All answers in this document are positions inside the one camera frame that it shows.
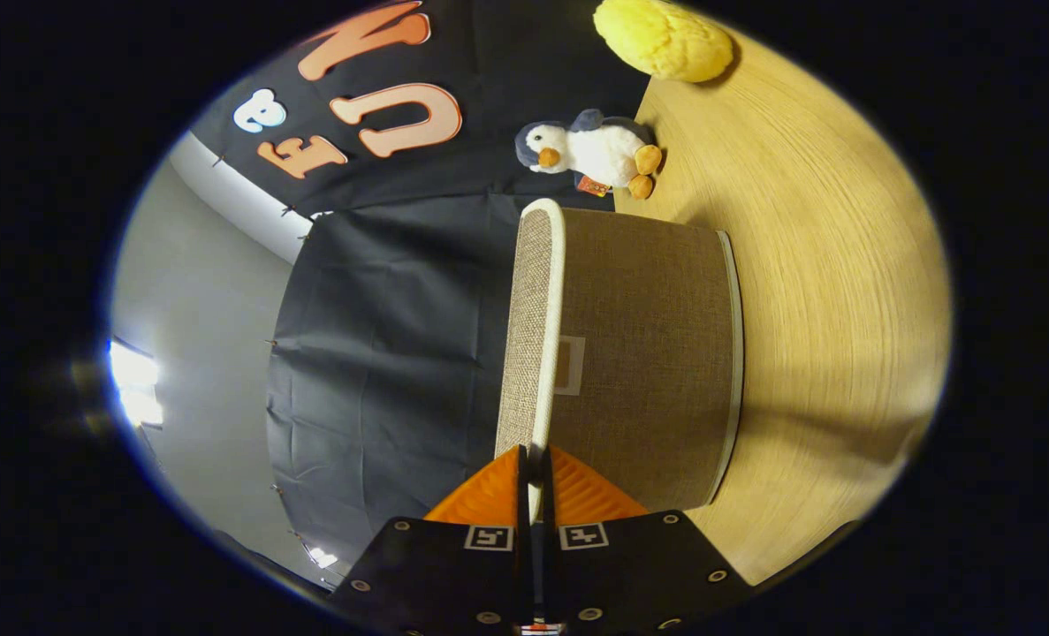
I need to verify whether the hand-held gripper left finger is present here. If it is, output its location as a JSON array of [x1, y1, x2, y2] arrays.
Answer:
[[328, 445, 536, 636]]

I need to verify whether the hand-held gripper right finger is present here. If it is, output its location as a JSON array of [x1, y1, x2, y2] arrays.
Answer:
[[537, 445, 756, 636]]

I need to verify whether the tan fabric storage box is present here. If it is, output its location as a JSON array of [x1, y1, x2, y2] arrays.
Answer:
[[494, 198, 745, 522]]

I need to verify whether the black backdrop cloth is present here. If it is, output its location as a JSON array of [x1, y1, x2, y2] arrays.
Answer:
[[188, 0, 653, 575]]

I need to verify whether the penguin plush toy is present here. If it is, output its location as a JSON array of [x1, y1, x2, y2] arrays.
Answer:
[[514, 108, 665, 201]]

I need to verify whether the yellow bread plush toy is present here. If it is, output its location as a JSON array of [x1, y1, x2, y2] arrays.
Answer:
[[592, 0, 736, 85]]

